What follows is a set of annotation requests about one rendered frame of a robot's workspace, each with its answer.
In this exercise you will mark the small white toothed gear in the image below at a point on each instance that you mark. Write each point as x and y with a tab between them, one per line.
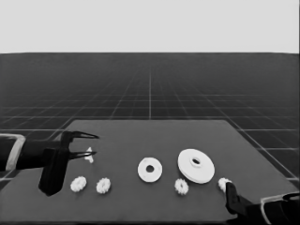
74	184
100	186
178	187
221	182

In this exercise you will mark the large thick white disc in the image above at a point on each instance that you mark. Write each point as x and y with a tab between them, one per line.
200	175

